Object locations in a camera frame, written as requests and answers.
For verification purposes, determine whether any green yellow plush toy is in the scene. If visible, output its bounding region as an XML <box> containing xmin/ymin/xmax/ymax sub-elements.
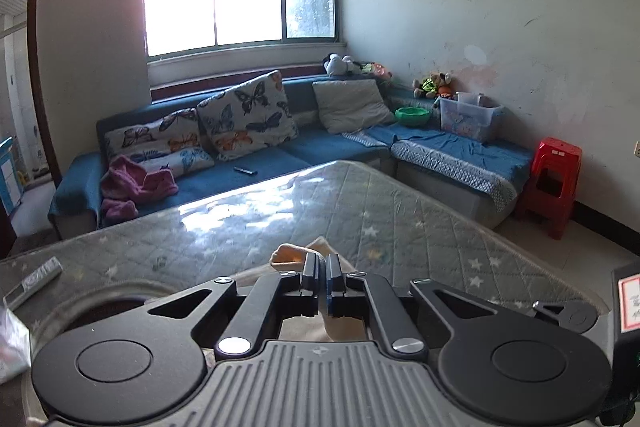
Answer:
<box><xmin>412</xmin><ymin>77</ymin><xmax>440</xmax><ymax>100</ymax></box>

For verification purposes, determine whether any blue corner sofa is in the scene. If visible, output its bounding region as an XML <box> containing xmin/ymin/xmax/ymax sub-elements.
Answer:
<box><xmin>47</xmin><ymin>74</ymin><xmax>536</xmax><ymax>240</ymax></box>

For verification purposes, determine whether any large butterfly print pillow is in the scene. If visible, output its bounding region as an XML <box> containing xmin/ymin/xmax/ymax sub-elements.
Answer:
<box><xmin>197</xmin><ymin>70</ymin><xmax>299</xmax><ymax>162</ymax></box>

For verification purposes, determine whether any grey star quilted table cover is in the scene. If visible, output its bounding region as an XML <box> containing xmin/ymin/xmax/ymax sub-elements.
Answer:
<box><xmin>0</xmin><ymin>159</ymin><xmax>613</xmax><ymax>427</ymax></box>

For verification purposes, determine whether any dark wooden door frame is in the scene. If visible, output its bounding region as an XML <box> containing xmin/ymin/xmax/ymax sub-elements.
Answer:
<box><xmin>0</xmin><ymin>0</ymin><xmax>63</xmax><ymax>258</ymax></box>

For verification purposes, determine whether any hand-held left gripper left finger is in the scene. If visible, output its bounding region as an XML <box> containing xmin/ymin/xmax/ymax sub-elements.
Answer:
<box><xmin>145</xmin><ymin>253</ymin><xmax>319</xmax><ymax>359</ymax></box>

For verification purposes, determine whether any panda plush toy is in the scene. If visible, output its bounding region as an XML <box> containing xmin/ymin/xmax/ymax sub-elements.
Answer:
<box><xmin>324</xmin><ymin>53</ymin><xmax>361</xmax><ymax>76</ymax></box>

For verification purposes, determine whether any black round induction cooktop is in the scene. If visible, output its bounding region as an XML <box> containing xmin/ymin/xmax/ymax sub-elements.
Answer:
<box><xmin>50</xmin><ymin>292</ymin><xmax>151</xmax><ymax>348</ymax></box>

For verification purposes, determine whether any cream yellow garment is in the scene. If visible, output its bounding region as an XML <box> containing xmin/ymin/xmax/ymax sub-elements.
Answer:
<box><xmin>200</xmin><ymin>234</ymin><xmax>386</xmax><ymax>360</ymax></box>

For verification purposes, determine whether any green bowl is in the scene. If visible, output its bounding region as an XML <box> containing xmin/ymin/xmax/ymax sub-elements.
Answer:
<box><xmin>395</xmin><ymin>107</ymin><xmax>432</xmax><ymax>128</ymax></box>

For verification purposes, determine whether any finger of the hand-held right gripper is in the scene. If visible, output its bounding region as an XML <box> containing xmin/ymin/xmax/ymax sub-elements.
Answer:
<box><xmin>532</xmin><ymin>300</ymin><xmax>598</xmax><ymax>334</ymax></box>

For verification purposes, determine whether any grey remote control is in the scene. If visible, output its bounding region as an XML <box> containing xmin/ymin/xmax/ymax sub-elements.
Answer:
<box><xmin>2</xmin><ymin>257</ymin><xmax>63</xmax><ymax>308</ymax></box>

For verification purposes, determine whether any long butterfly print pillow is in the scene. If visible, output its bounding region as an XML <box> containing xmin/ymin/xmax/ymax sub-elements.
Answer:
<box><xmin>105</xmin><ymin>108</ymin><xmax>201</xmax><ymax>158</ymax></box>

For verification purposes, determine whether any clear plastic storage box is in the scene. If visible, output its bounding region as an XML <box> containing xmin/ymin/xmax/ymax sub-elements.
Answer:
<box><xmin>439</xmin><ymin>92</ymin><xmax>505</xmax><ymax>144</ymax></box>

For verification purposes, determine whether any pink cloth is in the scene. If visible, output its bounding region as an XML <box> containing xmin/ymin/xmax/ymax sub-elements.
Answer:
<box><xmin>100</xmin><ymin>155</ymin><xmax>180</xmax><ymax>223</ymax></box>

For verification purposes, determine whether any small butterfly print pillow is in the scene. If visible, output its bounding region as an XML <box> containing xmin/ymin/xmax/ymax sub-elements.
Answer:
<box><xmin>125</xmin><ymin>147</ymin><xmax>216</xmax><ymax>178</ymax></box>

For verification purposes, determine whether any red plastic stool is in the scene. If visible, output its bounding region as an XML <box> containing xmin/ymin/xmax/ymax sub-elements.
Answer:
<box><xmin>515</xmin><ymin>137</ymin><xmax>583</xmax><ymax>240</ymax></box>

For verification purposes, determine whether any colourful plush toy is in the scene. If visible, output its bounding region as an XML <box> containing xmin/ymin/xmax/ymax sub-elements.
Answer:
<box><xmin>357</xmin><ymin>62</ymin><xmax>393</xmax><ymax>81</ymax></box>

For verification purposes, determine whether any grey pillow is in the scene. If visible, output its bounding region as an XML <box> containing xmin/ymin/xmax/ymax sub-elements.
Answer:
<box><xmin>312</xmin><ymin>79</ymin><xmax>396</xmax><ymax>135</ymax></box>

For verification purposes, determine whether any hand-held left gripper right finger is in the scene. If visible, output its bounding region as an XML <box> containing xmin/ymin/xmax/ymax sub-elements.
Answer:
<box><xmin>326</xmin><ymin>253</ymin><xmax>501</xmax><ymax>360</ymax></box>

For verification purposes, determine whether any white tissue pack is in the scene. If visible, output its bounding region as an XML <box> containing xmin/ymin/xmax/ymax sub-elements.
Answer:
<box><xmin>0</xmin><ymin>307</ymin><xmax>33</xmax><ymax>383</ymax></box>

